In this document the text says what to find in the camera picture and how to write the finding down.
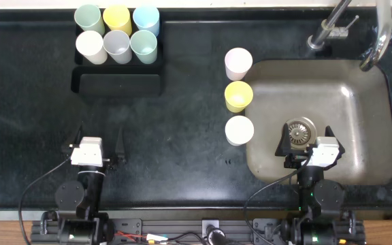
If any green cup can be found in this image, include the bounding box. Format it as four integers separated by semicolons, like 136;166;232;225
129;29;159;65
73;3;105;36

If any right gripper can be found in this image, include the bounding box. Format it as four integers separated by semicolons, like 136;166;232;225
274;122;346;169

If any black cable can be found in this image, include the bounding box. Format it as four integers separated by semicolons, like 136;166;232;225
18;156;73;245
242;152;312;241

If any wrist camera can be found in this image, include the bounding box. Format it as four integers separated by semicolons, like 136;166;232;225
69;136;104;167
306;135;340;168

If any pink cup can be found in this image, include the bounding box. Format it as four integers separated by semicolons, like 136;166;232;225
224;47;253;82

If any steel sink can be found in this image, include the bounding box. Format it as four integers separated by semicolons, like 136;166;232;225
245;59;392;186

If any black tray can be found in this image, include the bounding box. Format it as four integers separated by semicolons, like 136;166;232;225
70;8;165;96

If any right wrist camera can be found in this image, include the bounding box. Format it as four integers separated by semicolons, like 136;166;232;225
306;135;340;168

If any steel tap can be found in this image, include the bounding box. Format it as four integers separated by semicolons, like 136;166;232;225
306;0;392;72

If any mounting rail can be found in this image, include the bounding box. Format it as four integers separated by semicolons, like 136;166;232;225
31;210;367;245

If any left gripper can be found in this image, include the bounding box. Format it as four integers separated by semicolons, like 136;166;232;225
61;124;126;171

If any grey cup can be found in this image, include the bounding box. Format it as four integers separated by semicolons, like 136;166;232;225
103;29;133;65

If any white cup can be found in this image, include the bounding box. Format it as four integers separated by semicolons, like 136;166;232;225
75;30;108;65
225;115;255;147

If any yellow cup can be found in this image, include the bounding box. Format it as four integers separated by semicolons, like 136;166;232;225
102;4;133;37
224;80;254;114

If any blue cup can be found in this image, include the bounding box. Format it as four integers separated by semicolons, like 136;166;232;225
132;5;161;37

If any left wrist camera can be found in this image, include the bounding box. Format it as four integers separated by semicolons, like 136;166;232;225
69;136;104;167

